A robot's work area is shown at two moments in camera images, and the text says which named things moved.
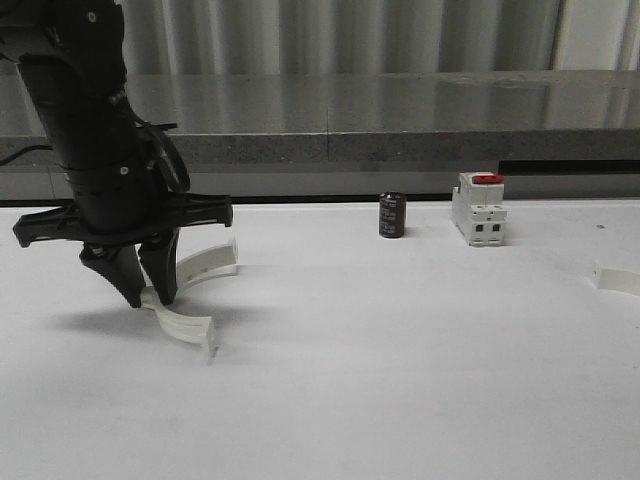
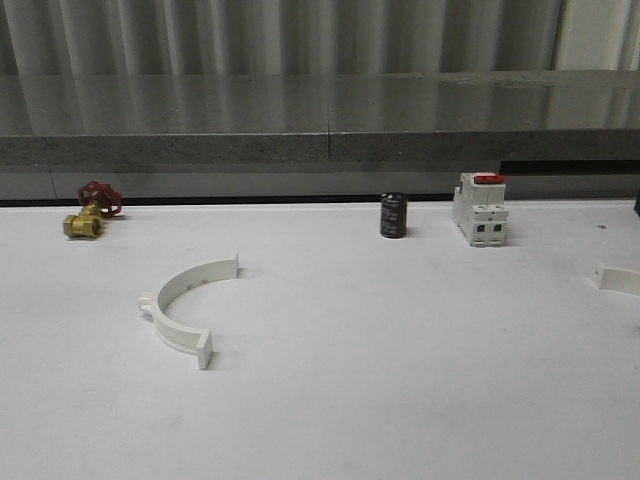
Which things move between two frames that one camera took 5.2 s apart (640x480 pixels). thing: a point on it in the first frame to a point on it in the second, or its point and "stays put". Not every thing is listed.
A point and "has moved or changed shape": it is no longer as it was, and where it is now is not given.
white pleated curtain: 290,37 stays put
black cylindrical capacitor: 392,214 stays put
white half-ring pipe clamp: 192,268 has moved or changed shape
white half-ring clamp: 614,279 stays put
